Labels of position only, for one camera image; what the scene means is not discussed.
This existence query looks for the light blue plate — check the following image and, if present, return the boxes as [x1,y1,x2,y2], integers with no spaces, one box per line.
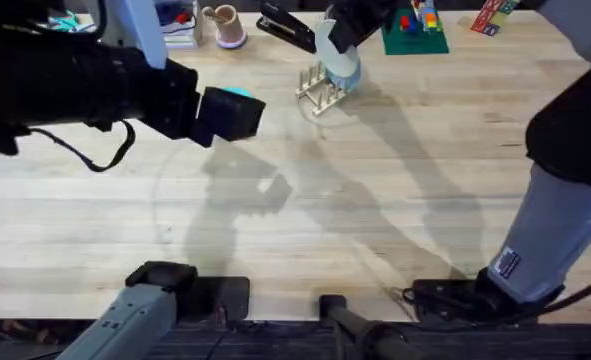
[325,60,363,93]

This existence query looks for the colourful toy block box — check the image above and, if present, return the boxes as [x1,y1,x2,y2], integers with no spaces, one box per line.
[470,0,522,38]

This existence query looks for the white box with items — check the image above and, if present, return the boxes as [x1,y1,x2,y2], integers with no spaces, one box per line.
[153,0,205,51]

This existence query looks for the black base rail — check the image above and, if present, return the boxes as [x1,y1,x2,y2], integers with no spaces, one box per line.
[0,317,591,360]

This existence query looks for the teal scissors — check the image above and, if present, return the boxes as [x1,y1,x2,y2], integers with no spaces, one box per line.
[48,10,97,34]

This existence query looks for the pink cup with utensil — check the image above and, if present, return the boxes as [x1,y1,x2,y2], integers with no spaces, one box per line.
[201,4,249,50]

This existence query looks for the black stapler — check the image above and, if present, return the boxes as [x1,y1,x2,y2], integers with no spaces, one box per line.
[255,1,318,55]

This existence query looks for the black camera post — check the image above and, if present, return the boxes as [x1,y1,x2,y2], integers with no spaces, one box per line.
[318,294,426,360]

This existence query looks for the pale grey-blue plate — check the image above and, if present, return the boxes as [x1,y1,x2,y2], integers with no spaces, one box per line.
[314,18,362,79]

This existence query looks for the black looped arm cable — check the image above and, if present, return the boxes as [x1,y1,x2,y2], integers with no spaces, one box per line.
[28,118,137,174]

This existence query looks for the green board with toy blocks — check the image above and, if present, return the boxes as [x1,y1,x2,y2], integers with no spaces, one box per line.
[380,0,450,56]

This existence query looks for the black cable at base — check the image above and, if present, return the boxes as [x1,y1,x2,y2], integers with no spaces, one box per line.
[517,270,591,321]

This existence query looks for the small wooden peg rack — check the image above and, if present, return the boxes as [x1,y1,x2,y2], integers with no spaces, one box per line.
[294,61,351,118]

